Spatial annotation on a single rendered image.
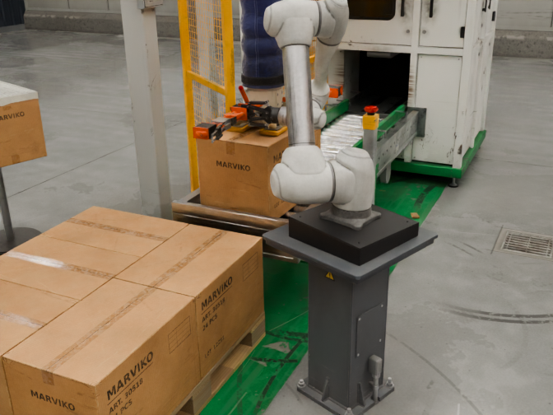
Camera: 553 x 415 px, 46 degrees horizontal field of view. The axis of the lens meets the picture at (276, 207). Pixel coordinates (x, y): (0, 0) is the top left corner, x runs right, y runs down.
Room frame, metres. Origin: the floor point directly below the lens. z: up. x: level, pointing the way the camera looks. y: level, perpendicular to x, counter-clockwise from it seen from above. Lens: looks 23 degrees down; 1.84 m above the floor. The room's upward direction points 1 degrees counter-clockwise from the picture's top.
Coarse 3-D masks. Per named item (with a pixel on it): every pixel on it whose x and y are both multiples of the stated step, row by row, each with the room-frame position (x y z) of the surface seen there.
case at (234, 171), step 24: (216, 144) 3.00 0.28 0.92; (240, 144) 2.94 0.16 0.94; (264, 144) 2.90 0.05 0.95; (288, 144) 3.05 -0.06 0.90; (216, 168) 3.01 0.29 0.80; (240, 168) 2.94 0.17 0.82; (264, 168) 2.88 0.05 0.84; (216, 192) 3.01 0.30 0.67; (240, 192) 2.94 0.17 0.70; (264, 192) 2.88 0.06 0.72
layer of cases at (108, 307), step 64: (0, 256) 2.60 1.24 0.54; (64, 256) 2.58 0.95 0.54; (128, 256) 2.57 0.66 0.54; (192, 256) 2.56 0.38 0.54; (256, 256) 2.69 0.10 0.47; (0, 320) 2.06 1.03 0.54; (64, 320) 2.06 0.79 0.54; (128, 320) 2.05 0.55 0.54; (192, 320) 2.18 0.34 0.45; (0, 384) 1.86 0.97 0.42; (64, 384) 1.72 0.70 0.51; (128, 384) 1.81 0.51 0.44; (192, 384) 2.15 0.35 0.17
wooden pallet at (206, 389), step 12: (264, 312) 2.75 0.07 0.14; (252, 324) 2.63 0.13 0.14; (264, 324) 2.74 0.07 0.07; (252, 336) 2.62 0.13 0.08; (264, 336) 2.74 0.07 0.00; (240, 348) 2.61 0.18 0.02; (252, 348) 2.62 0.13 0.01; (228, 360) 2.52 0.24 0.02; (240, 360) 2.52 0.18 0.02; (216, 372) 2.43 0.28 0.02; (228, 372) 2.43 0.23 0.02; (204, 384) 2.23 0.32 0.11; (216, 384) 2.35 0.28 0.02; (192, 396) 2.14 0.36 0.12; (204, 396) 2.22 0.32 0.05; (180, 408) 2.06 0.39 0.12; (192, 408) 2.15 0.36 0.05
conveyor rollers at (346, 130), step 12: (336, 120) 4.81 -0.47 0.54; (348, 120) 4.78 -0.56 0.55; (360, 120) 4.82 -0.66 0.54; (324, 132) 4.48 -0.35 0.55; (336, 132) 4.52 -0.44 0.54; (348, 132) 4.49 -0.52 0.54; (360, 132) 4.46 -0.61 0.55; (324, 144) 4.19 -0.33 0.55; (336, 144) 4.23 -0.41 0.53; (348, 144) 4.20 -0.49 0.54; (324, 156) 3.98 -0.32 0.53; (300, 204) 3.17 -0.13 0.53; (288, 216) 3.01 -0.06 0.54
